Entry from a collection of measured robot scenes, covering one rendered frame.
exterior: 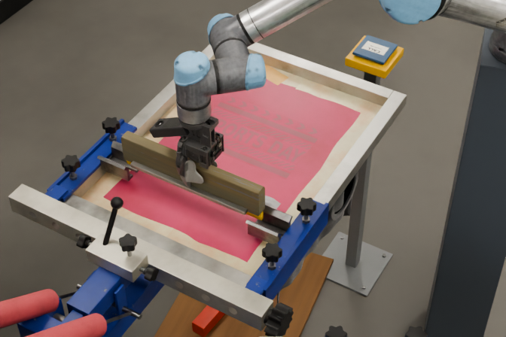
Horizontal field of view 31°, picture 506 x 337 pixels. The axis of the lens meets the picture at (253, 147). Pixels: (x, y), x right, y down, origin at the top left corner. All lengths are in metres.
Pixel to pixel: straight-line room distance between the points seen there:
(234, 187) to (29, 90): 2.22
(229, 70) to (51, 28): 2.67
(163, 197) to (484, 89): 0.84
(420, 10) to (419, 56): 2.40
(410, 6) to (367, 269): 1.62
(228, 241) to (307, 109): 0.51
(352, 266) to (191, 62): 1.60
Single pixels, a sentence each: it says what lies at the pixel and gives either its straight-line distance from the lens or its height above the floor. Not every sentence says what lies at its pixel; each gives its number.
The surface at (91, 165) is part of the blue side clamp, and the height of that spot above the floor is 1.00.
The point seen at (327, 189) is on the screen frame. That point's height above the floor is 0.99.
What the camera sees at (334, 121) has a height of 0.95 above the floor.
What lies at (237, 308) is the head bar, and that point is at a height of 1.03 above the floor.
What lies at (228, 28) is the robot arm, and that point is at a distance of 2.06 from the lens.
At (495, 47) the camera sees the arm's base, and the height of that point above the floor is 1.22.
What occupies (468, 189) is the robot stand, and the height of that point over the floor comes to 0.78.
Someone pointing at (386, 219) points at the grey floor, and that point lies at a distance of 3.55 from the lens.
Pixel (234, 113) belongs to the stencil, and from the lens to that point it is 2.50.
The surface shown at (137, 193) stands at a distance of 2.30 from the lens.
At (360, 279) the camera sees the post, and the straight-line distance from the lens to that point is 3.34.
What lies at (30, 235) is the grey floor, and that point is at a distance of 3.57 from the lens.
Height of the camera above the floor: 2.59
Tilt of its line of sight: 43 degrees down
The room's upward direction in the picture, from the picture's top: straight up
